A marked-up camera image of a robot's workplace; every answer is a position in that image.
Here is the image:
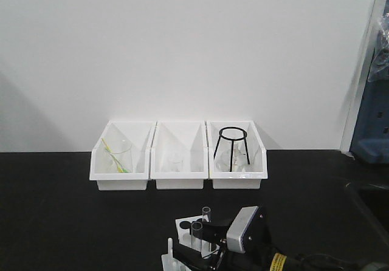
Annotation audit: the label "clear glass test tube rear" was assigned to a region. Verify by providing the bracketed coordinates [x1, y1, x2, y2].
[202, 206, 212, 222]

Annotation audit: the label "white test tube rack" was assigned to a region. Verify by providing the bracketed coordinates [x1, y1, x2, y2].
[161, 215, 219, 271]

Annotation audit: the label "clear flask in right bin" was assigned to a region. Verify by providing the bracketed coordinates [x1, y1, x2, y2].
[216, 148, 247, 172]

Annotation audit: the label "blue grey pegboard drying rack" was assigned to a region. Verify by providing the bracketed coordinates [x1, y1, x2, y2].
[350, 0, 388, 164]

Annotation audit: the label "yellow green stirring rod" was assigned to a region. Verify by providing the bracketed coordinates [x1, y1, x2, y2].
[101, 137, 131, 174]

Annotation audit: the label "clear glass test tube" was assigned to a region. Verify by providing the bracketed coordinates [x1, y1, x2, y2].
[190, 221, 203, 252]
[202, 206, 212, 222]

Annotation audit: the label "black lab sink basin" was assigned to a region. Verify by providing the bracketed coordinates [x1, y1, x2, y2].
[358, 184, 388, 227]

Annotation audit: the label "clear plastic bag black pegs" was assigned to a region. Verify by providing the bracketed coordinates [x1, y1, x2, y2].
[368, 13, 388, 82]

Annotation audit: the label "white middle storage bin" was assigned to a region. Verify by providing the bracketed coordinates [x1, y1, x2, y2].
[150, 121, 208, 190]

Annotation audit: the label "clear beaker in middle bin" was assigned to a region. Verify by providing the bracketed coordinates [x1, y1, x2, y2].
[165, 152, 184, 173]

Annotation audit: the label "white storage bin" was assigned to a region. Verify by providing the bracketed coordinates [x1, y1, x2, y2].
[150, 121, 208, 190]
[89, 121, 156, 191]
[206, 120, 268, 189]

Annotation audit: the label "clear glass test tube front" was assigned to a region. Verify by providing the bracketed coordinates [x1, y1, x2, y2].
[190, 221, 203, 252]

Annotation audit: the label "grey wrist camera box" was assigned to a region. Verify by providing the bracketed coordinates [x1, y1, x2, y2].
[226, 206, 259, 253]

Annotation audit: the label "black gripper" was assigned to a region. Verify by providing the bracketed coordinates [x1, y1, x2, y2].
[200, 207, 272, 270]

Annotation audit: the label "white left storage bin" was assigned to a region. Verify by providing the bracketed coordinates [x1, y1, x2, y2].
[89, 121, 156, 191]

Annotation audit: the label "white right storage bin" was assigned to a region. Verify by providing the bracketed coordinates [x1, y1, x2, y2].
[206, 120, 268, 189]

